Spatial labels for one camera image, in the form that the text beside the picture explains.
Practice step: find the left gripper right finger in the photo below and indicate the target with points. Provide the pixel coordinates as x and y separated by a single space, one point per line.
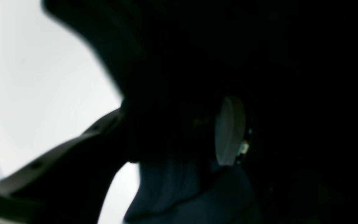
232 132

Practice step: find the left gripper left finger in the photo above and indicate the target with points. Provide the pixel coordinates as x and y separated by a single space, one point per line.
68 184

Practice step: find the black T-shirt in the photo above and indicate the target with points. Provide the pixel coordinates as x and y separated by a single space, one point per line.
294 64

